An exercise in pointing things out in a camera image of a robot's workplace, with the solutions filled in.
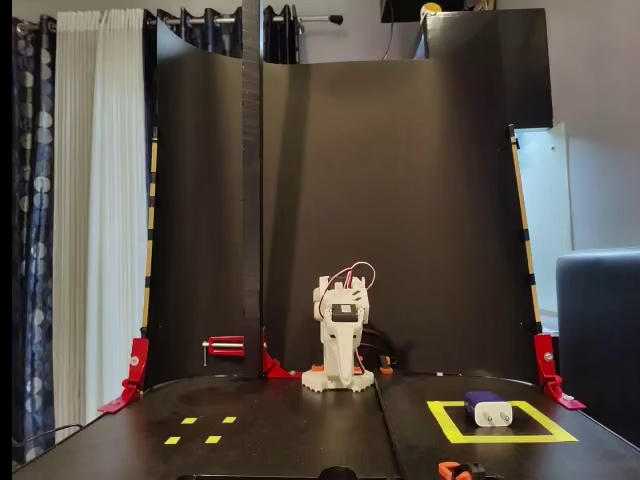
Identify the dark blue patterned curtain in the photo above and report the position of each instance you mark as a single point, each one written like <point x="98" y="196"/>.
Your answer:
<point x="32" y="200"/>

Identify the white cabinet door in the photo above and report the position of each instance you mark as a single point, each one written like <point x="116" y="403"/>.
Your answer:
<point x="545" y="200"/>

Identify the red pole foot bracket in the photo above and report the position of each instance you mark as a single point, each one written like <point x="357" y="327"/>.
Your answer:
<point x="275" y="369"/>

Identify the red screw clamp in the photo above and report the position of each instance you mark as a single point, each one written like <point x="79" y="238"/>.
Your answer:
<point x="225" y="347"/>

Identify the yellow ball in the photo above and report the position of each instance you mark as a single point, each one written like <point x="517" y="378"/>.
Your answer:
<point x="431" y="9"/>

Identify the orange and black spring clamp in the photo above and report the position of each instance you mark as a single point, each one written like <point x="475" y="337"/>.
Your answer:
<point x="450" y="470"/>

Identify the white pleated curtain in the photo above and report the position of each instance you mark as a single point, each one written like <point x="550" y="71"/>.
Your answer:
<point x="100" y="200"/>

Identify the black backdrop sheet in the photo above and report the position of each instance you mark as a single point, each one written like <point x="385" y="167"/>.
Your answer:
<point x="350" y="125"/>

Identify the red corner clamp bracket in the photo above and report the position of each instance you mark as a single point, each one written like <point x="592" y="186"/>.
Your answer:
<point x="137" y="360"/>
<point x="545" y="360"/>

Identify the black upright pole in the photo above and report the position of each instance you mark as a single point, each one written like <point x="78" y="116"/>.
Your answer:
<point x="252" y="200"/>

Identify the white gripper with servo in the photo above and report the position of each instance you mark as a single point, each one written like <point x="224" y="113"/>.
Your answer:
<point x="338" y="336"/>

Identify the silver curtain rod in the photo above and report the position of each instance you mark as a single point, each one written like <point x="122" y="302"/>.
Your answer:
<point x="315" y="20"/>

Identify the dark grommet curtain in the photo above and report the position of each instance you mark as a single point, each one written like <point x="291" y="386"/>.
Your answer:
<point x="280" y="40"/>

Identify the yellow black striped stick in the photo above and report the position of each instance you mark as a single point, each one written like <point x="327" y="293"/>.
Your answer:
<point x="524" y="225"/>
<point x="151" y="215"/>

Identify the blue and white charger block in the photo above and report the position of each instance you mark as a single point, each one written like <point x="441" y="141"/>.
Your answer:
<point x="492" y="416"/>

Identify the yellow tape square outline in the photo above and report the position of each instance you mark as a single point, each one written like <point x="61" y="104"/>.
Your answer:
<point x="500" y="439"/>

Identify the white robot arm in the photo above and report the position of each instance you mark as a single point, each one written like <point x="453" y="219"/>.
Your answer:
<point x="316" y="300"/>

